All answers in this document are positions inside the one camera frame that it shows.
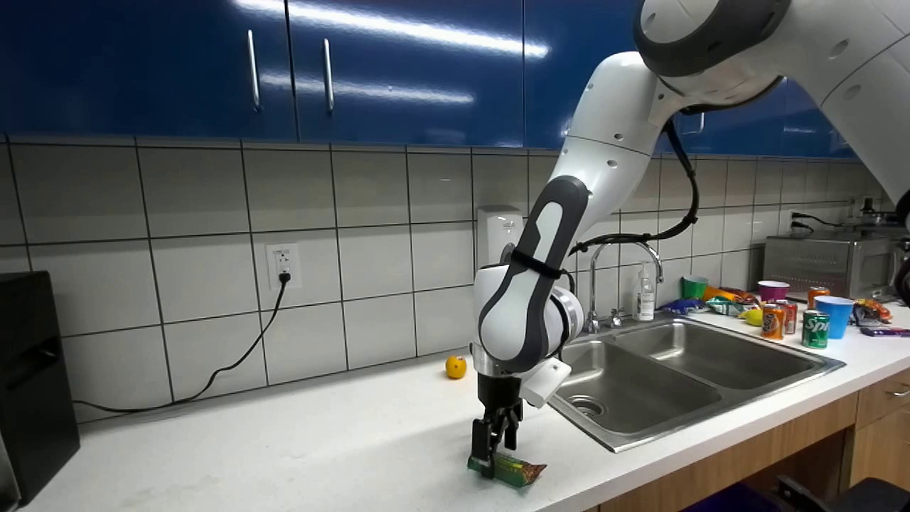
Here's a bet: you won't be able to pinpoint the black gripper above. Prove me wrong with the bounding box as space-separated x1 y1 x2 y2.
468 368 528 470

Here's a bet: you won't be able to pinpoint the green granola bar packet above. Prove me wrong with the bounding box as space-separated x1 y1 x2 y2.
464 449 552 493

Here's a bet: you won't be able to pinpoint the stainless steel double sink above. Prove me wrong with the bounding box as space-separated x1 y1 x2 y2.
540 315 846 455

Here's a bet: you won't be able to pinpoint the chrome sink faucet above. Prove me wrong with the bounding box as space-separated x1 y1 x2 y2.
583 236 667 335

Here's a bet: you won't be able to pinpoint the clear soap bottle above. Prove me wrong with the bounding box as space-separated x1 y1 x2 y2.
634 270 660 328

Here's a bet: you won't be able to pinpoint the orange soda can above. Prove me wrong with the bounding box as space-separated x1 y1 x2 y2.
759 303 786 341

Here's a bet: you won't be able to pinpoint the green soda can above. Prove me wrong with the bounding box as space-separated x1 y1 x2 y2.
799 307 829 352

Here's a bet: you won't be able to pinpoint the wooden base cabinet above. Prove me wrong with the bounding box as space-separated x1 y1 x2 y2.
593 368 910 512

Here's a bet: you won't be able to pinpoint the blue plastic cup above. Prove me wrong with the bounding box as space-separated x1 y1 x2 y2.
813 293 855 341

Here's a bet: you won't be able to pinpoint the silver toaster oven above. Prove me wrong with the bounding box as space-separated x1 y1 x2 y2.
759 233 901 303

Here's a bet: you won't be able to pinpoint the black chair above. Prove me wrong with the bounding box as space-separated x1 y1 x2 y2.
775 475 910 512

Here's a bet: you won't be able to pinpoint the colourful snack packets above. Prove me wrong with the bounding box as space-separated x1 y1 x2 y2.
850 295 910 338

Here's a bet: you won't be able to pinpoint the black countertop appliance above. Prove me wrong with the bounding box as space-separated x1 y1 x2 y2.
0 270 81 506

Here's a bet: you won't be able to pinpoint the white wall soap dispenser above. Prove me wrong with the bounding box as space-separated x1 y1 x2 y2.
471 204 525 277

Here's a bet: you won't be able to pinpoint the white wall power outlet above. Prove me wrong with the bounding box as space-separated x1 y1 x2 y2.
264 246 301 288

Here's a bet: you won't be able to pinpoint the black power cord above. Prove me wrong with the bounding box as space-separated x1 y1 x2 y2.
70 273 293 419

